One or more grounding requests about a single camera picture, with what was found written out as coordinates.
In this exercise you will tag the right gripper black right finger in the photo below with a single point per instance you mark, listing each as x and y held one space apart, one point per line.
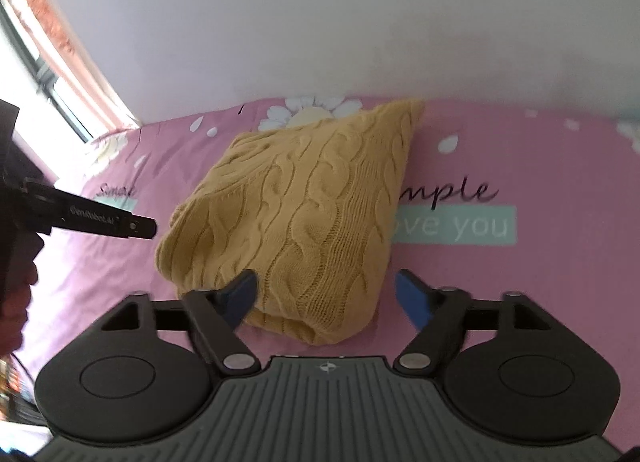
437 314

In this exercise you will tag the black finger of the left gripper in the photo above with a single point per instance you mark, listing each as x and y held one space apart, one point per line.
45 207

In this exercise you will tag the window frame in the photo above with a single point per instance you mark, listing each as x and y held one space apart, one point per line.
70 111

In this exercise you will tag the yellow cable-knit cardigan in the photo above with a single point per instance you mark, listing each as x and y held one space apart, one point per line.
311 210

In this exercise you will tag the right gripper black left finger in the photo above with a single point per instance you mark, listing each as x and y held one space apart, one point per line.
214 316

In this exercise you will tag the pink floral bed sheet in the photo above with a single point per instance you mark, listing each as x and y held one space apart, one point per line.
494 199

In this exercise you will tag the pink window curtain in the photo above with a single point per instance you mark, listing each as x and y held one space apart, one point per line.
68 58

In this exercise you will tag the person's left hand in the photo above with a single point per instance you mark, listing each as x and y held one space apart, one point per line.
14 309

